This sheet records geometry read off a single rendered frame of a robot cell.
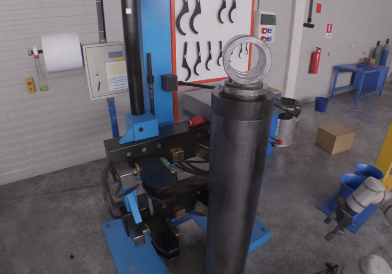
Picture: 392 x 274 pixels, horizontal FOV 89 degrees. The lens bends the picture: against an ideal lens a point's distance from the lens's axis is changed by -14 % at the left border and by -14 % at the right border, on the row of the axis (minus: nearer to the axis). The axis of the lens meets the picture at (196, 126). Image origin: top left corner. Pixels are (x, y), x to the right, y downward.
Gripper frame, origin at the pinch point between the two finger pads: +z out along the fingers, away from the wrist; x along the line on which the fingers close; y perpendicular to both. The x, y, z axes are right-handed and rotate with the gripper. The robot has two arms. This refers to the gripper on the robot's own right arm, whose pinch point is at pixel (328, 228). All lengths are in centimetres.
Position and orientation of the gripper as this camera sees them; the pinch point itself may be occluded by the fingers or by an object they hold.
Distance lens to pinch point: 133.7
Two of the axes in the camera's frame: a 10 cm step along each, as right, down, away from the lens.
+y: 8.0, 5.5, -2.4
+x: 4.4, -2.7, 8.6
